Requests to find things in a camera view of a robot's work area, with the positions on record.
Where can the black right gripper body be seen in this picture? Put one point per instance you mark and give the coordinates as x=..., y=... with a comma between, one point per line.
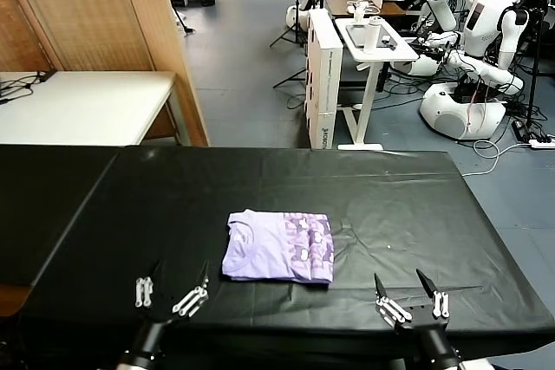
x=427, y=331

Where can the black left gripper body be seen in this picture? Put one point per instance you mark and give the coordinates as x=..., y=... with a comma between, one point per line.
x=152, y=335

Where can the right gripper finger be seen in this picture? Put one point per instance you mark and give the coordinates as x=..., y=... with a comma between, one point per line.
x=438, y=300
x=390, y=307

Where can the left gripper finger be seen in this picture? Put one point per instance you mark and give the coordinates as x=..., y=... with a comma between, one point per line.
x=144, y=290
x=193, y=296

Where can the lavender short-sleeve t-shirt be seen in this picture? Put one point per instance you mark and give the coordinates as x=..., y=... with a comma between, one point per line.
x=260, y=248

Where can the white rounded robot base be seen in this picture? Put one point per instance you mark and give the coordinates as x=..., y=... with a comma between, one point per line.
x=292, y=14

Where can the large black table cover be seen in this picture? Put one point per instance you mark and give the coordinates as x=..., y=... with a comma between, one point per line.
x=412, y=183

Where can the white power strip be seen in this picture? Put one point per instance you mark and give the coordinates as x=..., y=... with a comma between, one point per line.
x=542, y=142

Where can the black floor power adapter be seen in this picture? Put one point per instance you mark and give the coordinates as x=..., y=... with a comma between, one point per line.
x=519, y=129

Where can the white rectangular table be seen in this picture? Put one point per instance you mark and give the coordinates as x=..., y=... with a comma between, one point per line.
x=86, y=105

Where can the tall white cardboard box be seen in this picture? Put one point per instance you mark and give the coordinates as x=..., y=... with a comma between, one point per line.
x=323, y=84

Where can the white standing desk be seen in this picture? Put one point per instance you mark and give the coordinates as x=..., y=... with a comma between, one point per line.
x=381, y=53

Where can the tall black tripod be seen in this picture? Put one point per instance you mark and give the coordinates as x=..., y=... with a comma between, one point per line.
x=535, y=62

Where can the small black handheld device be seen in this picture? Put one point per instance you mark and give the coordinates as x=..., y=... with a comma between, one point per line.
x=386, y=40

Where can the white insulated bottle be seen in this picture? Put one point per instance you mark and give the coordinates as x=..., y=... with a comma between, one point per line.
x=372, y=36

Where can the grey tablet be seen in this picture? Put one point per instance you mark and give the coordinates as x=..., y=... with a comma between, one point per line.
x=356, y=34

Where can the white humanoid robot on base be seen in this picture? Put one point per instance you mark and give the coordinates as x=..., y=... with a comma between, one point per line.
x=481, y=19

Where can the wooden folding screen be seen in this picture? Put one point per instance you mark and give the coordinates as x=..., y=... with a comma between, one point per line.
x=86, y=6

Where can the white cup-shaped desk device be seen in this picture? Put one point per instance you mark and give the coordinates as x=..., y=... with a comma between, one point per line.
x=359, y=14

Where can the black monitor tripod stand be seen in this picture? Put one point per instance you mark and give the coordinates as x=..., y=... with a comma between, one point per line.
x=298, y=10

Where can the brown wooden desk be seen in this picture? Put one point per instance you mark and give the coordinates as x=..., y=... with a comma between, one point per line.
x=338, y=1

